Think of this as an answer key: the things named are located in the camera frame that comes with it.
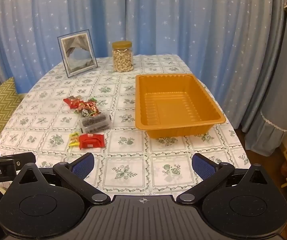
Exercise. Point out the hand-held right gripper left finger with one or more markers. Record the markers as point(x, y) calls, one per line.
point(83, 166)

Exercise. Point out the blue star-print curtain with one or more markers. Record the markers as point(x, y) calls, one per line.
point(158, 17)

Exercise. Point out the clear packet of dark snack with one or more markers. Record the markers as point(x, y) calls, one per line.
point(94, 123)

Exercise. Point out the beige candy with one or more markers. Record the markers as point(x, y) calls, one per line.
point(74, 97)

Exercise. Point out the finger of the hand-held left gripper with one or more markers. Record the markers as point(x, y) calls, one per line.
point(24, 158)

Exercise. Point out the floral tablecloth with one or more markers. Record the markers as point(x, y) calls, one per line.
point(133, 155)

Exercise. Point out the red packet with brown print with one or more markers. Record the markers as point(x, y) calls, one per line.
point(73, 103)

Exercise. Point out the sand art picture frame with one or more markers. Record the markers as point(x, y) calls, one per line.
point(77, 52)

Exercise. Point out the red rectangular snack packet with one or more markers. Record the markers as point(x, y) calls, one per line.
point(92, 141)

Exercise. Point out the yellow green small packet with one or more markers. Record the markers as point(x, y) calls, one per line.
point(74, 140)

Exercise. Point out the cashew jar with gold lid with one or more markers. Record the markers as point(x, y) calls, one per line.
point(122, 60)

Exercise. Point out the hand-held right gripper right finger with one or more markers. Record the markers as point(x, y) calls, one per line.
point(203, 166)

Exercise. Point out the green candy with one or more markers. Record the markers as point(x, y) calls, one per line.
point(92, 99)

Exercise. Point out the orange plastic tray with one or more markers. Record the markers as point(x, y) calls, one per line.
point(173, 105)

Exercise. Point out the red gold candy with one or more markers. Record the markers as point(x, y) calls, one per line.
point(89, 104)

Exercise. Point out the green chevron cushion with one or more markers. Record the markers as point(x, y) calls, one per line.
point(1, 105)

